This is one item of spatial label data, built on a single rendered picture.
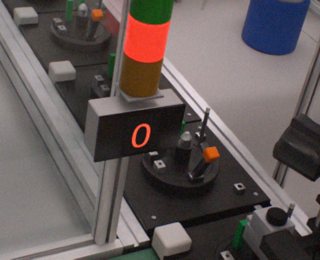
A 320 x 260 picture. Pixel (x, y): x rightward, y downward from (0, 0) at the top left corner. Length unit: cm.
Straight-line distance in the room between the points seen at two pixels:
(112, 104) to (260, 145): 70
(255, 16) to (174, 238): 94
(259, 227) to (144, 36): 34
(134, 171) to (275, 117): 53
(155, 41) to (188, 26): 113
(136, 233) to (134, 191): 9
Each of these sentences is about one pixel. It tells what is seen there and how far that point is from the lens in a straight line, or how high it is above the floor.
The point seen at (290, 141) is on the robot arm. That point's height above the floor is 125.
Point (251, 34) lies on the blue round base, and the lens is 186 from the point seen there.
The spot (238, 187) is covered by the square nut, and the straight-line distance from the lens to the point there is 117.
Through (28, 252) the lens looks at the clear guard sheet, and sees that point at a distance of 101.
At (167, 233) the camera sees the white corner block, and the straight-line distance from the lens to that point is 103.
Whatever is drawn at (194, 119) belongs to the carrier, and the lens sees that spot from 132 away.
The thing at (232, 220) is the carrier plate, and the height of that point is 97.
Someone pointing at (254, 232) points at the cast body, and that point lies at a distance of 98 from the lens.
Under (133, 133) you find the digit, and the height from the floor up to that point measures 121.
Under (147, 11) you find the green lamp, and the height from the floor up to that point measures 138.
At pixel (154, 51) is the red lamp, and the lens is 79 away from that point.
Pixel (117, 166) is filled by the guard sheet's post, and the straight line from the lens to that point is 95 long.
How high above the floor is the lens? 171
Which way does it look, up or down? 35 degrees down
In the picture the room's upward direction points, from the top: 11 degrees clockwise
